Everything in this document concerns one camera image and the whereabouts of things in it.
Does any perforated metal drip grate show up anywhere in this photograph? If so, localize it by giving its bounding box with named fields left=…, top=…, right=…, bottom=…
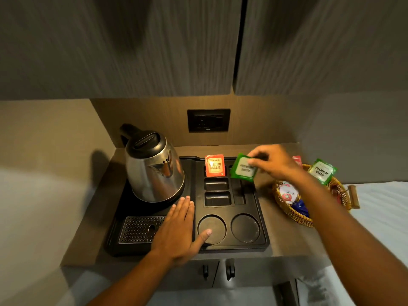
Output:
left=118, top=215, right=167, bottom=245

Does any stainless steel electric kettle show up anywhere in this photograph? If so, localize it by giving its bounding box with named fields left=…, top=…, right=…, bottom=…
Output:
left=119, top=123, right=186, bottom=203

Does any person's left hand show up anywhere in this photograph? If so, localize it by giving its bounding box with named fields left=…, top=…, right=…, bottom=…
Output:
left=150, top=196, right=212, bottom=267

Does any person's right hand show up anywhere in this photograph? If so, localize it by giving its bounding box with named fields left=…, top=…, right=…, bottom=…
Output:
left=247, top=144, right=304, bottom=182

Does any grey wood cabinet door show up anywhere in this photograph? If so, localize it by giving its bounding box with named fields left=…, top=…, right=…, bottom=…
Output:
left=0, top=0, right=245, bottom=101
left=234, top=0, right=408, bottom=96

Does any green tea sachet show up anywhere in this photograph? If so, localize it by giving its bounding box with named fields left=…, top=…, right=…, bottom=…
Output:
left=229, top=153, right=258, bottom=182
left=307, top=159, right=339, bottom=186

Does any woven wicker basket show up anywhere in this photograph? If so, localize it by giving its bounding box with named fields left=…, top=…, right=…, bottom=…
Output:
left=272, top=164, right=361, bottom=229

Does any orange tea sachet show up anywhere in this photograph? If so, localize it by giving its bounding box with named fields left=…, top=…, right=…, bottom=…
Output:
left=205, top=154, right=226, bottom=178

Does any white bed sheet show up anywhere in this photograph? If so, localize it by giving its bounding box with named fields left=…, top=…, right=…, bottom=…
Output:
left=296, top=181, right=408, bottom=306

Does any person's left forearm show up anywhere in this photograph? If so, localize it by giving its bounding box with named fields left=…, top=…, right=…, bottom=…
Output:
left=86, top=248, right=182, bottom=306

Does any blue sachet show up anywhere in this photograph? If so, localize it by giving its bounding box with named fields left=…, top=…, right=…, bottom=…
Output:
left=291, top=199, right=310, bottom=220

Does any black plastic welcome tray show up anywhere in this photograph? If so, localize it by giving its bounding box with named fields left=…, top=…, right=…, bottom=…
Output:
left=103, top=156, right=271, bottom=257

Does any person's right forearm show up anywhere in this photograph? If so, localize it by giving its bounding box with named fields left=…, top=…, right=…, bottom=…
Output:
left=282, top=169, right=408, bottom=306

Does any white and red sachet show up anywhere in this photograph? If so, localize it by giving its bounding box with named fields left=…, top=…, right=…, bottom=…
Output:
left=278, top=181, right=300, bottom=206

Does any black wall power socket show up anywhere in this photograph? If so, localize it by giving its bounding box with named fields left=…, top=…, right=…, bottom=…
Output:
left=187, top=108, right=231, bottom=133

